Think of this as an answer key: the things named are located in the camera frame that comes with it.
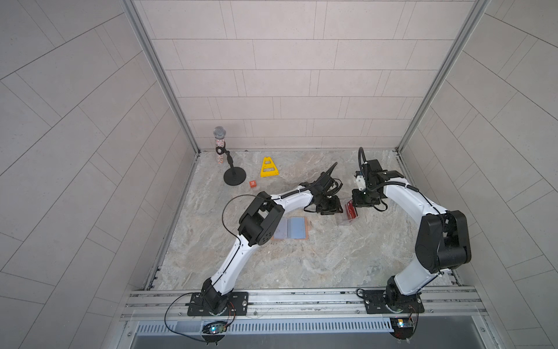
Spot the left green circuit board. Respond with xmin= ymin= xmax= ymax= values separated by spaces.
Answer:
xmin=201 ymin=321 xmax=228 ymax=343

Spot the black round-base stand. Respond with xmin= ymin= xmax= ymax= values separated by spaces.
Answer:
xmin=216 ymin=146 xmax=246 ymax=186

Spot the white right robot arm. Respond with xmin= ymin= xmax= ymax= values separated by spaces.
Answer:
xmin=352 ymin=148 xmax=472 ymax=313

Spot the right circuit board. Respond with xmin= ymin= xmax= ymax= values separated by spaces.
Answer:
xmin=389 ymin=318 xmax=415 ymax=340

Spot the white vent grille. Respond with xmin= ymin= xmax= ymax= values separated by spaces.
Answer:
xmin=227 ymin=318 xmax=394 ymax=335

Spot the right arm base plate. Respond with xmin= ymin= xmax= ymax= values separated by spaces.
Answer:
xmin=357 ymin=289 xmax=424 ymax=314

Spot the glass bottle with grey cap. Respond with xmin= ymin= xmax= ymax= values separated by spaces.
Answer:
xmin=213 ymin=126 xmax=226 ymax=164

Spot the yellow triangular stand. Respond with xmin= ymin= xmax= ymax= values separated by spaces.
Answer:
xmin=260 ymin=156 xmax=279 ymax=177

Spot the red card in stand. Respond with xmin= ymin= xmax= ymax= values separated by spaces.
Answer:
xmin=344 ymin=200 xmax=358 ymax=221

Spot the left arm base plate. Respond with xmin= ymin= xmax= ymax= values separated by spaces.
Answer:
xmin=187 ymin=292 xmax=249 ymax=316

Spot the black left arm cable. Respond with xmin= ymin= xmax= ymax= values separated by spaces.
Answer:
xmin=164 ymin=193 xmax=262 ymax=343

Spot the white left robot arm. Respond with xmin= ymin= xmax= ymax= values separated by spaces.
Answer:
xmin=201 ymin=163 xmax=343 ymax=314

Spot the aluminium mounting rail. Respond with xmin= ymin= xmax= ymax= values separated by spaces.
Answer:
xmin=117 ymin=286 xmax=487 ymax=321

